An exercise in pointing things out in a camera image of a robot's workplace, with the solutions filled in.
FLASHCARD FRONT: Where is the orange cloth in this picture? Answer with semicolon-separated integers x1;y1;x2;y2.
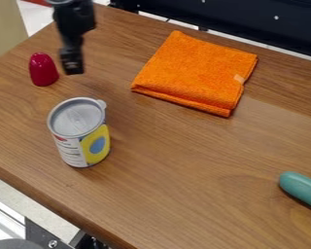
129;30;259;119

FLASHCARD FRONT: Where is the silver can with yellow label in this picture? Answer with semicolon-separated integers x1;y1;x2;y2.
46;96;113;168

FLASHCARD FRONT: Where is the red toy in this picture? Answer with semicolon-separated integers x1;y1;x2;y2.
28;52;61;88

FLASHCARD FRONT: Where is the teal tool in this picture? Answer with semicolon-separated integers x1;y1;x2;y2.
277;171;311;213

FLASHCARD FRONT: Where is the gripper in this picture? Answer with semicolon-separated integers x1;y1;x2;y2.
57;31;86;76

